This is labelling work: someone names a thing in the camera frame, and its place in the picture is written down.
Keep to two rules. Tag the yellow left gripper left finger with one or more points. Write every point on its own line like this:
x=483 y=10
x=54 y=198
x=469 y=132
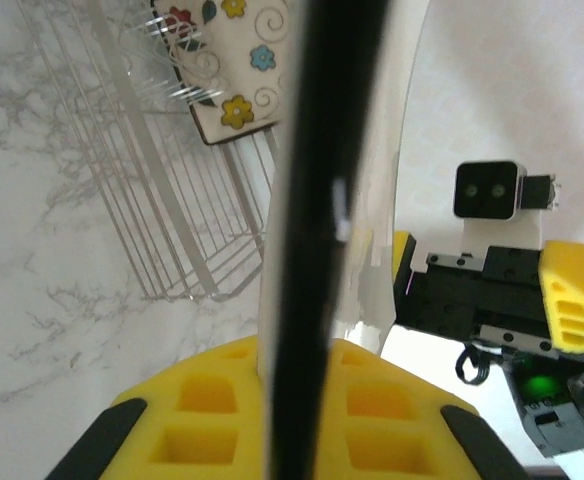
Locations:
x=142 y=415

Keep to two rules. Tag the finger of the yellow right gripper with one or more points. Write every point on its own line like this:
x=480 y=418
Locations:
x=577 y=280
x=404 y=252

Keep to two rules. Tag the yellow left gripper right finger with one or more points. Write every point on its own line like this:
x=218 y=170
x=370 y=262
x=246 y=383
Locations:
x=422 y=425

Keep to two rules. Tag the square floral plate dark rim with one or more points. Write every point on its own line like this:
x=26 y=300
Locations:
x=242 y=60
x=322 y=150

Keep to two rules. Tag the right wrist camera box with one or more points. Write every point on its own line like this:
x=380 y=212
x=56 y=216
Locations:
x=487 y=190

